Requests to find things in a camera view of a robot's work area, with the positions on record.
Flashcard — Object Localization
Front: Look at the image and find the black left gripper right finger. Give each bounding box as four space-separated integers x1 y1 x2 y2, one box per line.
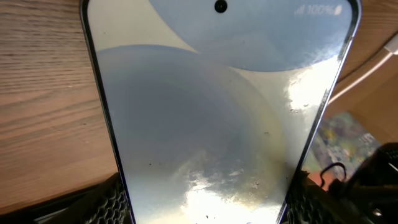
285 171 397 224

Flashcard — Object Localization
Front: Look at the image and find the white power strip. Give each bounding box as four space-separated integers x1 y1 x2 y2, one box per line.
384 33 398 55

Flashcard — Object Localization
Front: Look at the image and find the Galaxy smartphone with blue screen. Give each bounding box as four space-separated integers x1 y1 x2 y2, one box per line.
80 0 362 224

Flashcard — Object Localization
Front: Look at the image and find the white power strip cord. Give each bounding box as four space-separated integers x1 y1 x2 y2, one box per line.
326 51 396 106

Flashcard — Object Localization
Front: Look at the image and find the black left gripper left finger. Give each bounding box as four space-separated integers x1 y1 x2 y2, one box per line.
1 173 132 224

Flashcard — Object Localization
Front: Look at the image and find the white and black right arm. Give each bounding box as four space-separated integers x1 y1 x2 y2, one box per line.
320 142 397 224

